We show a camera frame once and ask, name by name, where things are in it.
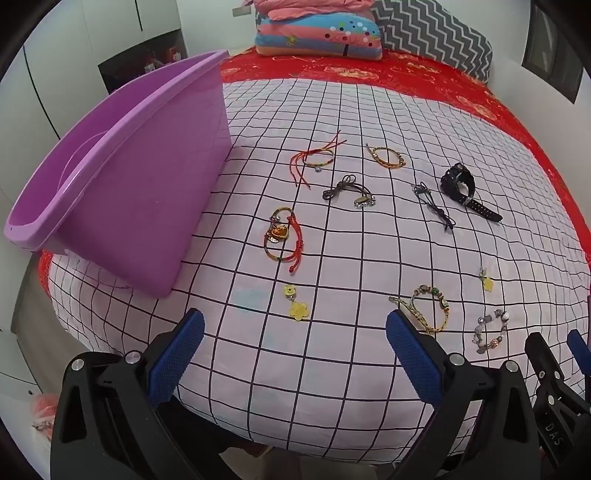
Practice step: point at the large yellow flower charm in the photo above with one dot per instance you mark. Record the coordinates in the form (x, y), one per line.
(298, 310)

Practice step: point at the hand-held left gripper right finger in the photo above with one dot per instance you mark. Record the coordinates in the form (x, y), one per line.
(415, 360)

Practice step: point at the wall niche shelf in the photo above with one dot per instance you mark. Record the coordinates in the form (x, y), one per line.
(138, 60)

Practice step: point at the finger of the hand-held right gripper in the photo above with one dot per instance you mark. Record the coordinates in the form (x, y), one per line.
(579, 348)
(540, 355)

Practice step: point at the small yellow flower charm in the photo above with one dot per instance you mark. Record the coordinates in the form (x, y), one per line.
(488, 284)

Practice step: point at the orange plastic bag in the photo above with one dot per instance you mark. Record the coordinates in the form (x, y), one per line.
(44, 406)

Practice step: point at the grey wall switch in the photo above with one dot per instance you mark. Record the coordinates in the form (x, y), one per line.
(243, 11)

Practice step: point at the dark window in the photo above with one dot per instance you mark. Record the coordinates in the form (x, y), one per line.
(554, 60)

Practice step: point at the white wardrobe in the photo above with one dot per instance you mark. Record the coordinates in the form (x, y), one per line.
(69, 46)

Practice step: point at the purple plastic basin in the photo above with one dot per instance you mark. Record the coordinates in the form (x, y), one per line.
(152, 184)

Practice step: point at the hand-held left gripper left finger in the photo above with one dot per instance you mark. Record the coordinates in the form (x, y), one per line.
(178, 355)

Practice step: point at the colourful striped pillow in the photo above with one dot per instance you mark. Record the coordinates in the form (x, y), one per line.
(314, 37)

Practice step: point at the pink folded quilt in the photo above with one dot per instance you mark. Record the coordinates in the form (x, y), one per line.
(286, 9)

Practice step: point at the black wristwatch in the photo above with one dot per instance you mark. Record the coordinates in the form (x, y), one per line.
(457, 182)

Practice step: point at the red floral bedsheet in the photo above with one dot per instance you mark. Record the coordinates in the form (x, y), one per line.
(415, 74)

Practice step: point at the grey zigzag headboard cushion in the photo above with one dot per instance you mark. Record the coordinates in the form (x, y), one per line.
(438, 37)

